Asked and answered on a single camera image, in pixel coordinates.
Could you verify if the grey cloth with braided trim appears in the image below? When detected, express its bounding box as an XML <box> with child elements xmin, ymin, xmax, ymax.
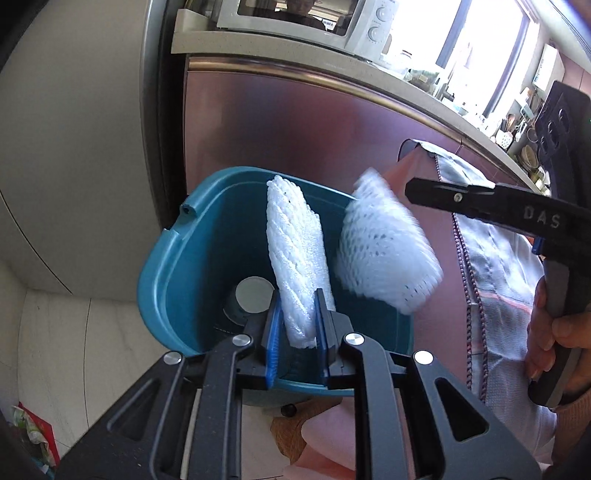
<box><xmin>416</xmin><ymin>138</ymin><xmax>557</xmax><ymax>462</ymax></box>

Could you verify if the teal plastic bin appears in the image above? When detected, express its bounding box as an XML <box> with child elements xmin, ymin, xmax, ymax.
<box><xmin>137</xmin><ymin>166</ymin><xmax>414</xmax><ymax>407</ymax></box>

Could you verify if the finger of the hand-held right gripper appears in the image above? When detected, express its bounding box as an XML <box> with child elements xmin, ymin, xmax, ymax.
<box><xmin>405</xmin><ymin>178</ymin><xmax>498</xmax><ymax>219</ymax></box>

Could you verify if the white microwave oven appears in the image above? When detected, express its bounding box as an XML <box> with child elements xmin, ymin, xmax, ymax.
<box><xmin>216</xmin><ymin>0</ymin><xmax>400</xmax><ymax>55</ymax></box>

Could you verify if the white foam net sleeve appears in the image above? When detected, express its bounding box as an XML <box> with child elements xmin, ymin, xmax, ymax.
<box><xmin>266</xmin><ymin>174</ymin><xmax>336</xmax><ymax>349</ymax></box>
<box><xmin>335</xmin><ymin>167</ymin><xmax>445</xmax><ymax>315</ymax></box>

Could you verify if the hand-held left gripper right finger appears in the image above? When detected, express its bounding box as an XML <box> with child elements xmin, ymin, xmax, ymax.
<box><xmin>315</xmin><ymin>288</ymin><xmax>543</xmax><ymax>480</ymax></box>

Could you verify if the patterned paper cup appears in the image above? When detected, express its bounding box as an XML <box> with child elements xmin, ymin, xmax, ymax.
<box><xmin>224</xmin><ymin>276</ymin><xmax>276</xmax><ymax>324</ymax></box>

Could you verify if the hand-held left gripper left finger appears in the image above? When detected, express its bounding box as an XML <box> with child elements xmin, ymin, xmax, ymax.
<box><xmin>55</xmin><ymin>291</ymin><xmax>283</xmax><ymax>480</ymax></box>

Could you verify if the red snack packet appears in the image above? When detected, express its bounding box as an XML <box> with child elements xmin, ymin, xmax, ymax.
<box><xmin>11</xmin><ymin>401</ymin><xmax>62</xmax><ymax>468</ymax></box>

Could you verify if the person's right forearm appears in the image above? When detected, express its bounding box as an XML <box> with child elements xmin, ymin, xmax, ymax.
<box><xmin>551</xmin><ymin>369</ymin><xmax>591</xmax><ymax>480</ymax></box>

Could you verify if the person's right hand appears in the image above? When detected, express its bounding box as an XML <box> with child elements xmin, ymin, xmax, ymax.
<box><xmin>524</xmin><ymin>274</ymin><xmax>591</xmax><ymax>385</ymax></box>

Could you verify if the reddish glossy cabinet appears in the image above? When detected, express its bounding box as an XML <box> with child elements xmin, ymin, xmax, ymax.
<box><xmin>184</xmin><ymin>55</ymin><xmax>532</xmax><ymax>241</ymax></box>

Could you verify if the grey refrigerator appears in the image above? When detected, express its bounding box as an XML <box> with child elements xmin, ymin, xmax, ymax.
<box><xmin>0</xmin><ymin>0</ymin><xmax>190</xmax><ymax>298</ymax></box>

